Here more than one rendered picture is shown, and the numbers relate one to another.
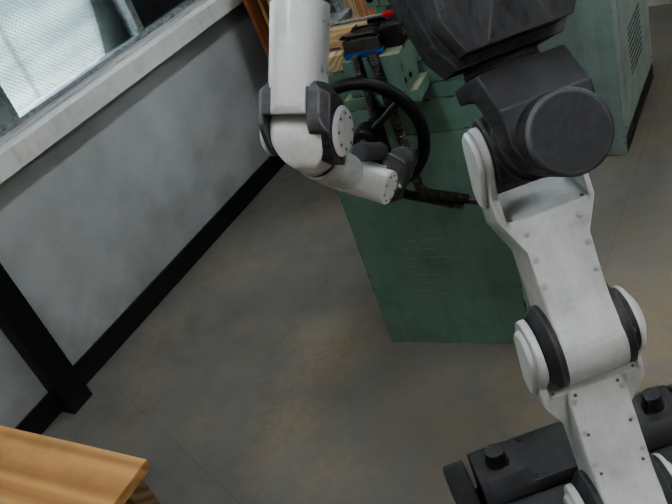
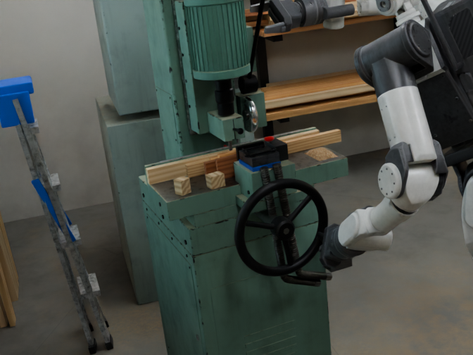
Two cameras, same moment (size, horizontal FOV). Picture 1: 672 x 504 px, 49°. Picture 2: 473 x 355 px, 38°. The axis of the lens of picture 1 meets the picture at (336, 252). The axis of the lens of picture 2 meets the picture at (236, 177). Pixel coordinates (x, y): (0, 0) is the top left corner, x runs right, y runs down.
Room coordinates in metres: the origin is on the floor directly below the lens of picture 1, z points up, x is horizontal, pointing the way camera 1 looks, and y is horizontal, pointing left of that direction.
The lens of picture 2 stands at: (0.50, 1.32, 1.61)
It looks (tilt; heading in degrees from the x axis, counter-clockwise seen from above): 20 degrees down; 308
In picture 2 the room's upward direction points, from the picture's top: 6 degrees counter-clockwise
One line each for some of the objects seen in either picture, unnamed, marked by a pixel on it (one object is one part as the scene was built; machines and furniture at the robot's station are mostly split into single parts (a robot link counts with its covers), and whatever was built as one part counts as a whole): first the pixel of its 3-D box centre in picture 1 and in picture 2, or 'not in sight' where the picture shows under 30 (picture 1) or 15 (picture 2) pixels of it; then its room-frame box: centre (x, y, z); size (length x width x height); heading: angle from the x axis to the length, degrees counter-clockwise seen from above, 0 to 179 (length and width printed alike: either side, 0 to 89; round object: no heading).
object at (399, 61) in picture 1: (383, 63); (265, 176); (1.62, -0.26, 0.91); 0.15 x 0.14 x 0.09; 58
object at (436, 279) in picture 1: (453, 192); (236, 299); (1.90, -0.40, 0.36); 0.58 x 0.45 x 0.71; 148
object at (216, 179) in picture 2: (337, 60); (215, 179); (1.74, -0.17, 0.92); 0.05 x 0.04 x 0.04; 65
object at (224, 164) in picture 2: not in sight; (251, 161); (1.70, -0.32, 0.93); 0.23 x 0.01 x 0.07; 58
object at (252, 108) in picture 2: not in sight; (248, 114); (1.84, -0.51, 1.02); 0.12 x 0.03 x 0.12; 148
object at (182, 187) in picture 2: not in sight; (182, 186); (1.80, -0.09, 0.92); 0.03 x 0.03 x 0.05; 81
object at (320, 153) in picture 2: not in sight; (320, 152); (1.58, -0.52, 0.91); 0.10 x 0.07 x 0.02; 148
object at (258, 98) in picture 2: not in sight; (250, 109); (1.87, -0.57, 1.02); 0.09 x 0.07 x 0.12; 58
